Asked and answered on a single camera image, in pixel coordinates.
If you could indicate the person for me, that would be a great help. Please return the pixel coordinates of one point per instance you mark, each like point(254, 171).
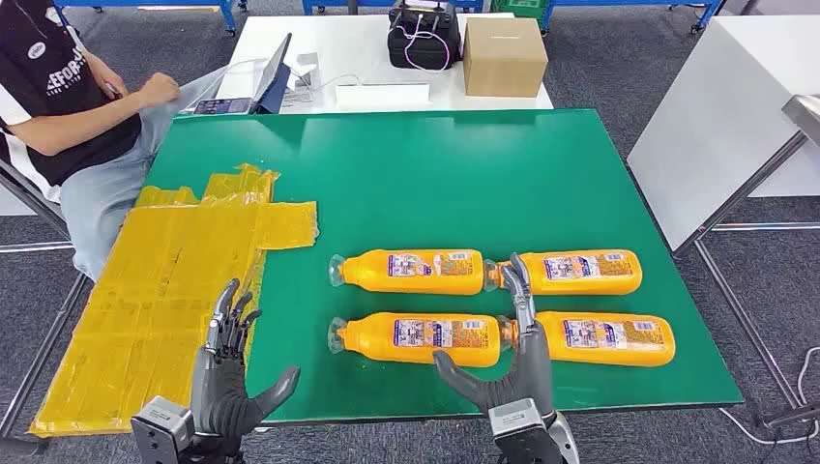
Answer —
point(58, 96)

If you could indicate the person's right hand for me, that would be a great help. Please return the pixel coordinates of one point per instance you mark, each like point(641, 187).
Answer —
point(160, 89)

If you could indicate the black carry case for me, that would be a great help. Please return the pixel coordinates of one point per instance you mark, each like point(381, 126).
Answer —
point(410, 51)

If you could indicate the white flat box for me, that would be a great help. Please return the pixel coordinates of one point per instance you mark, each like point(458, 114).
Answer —
point(381, 96)

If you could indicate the blue metal rack frame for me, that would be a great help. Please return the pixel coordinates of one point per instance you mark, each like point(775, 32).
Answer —
point(307, 6)

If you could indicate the white panel table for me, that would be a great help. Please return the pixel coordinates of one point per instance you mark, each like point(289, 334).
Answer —
point(717, 128)

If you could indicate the brown cardboard box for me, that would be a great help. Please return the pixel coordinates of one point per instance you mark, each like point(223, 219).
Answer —
point(503, 58)

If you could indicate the white paper stand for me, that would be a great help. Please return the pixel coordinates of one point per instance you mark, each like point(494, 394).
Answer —
point(307, 70)

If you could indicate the green table board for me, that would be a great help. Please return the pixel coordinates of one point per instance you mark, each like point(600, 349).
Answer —
point(448, 179)

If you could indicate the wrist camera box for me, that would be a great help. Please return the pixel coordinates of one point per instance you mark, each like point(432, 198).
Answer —
point(515, 419)
point(160, 426)

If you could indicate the green plastic crate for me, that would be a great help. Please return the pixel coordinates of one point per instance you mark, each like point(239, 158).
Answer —
point(519, 8)

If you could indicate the orange detergent bottle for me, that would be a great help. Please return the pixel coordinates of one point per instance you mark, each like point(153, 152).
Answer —
point(371, 339)
point(608, 355)
point(583, 285)
point(371, 272)

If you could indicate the yellow taped cardboard sheet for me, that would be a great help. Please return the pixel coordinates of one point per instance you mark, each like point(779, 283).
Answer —
point(147, 307)

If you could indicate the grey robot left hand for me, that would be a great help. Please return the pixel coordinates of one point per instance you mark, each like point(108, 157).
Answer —
point(218, 391)

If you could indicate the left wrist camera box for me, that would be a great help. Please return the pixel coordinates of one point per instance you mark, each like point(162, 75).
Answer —
point(160, 426)

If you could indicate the person's right forearm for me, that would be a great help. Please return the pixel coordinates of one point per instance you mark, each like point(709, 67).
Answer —
point(77, 125)

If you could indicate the black smartphone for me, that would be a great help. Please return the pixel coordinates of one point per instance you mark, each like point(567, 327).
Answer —
point(221, 106)

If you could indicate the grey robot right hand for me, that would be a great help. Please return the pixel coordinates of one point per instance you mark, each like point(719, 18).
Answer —
point(532, 374)

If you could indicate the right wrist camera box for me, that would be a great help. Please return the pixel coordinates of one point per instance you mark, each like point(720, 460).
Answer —
point(515, 419)

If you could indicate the grey metal table frame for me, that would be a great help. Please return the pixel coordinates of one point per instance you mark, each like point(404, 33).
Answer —
point(737, 195)

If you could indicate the tablet with blue cover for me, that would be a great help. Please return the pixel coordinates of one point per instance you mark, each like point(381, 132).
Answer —
point(274, 70)

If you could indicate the grey metal chair frame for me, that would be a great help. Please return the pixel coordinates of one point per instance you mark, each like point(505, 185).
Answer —
point(32, 195)

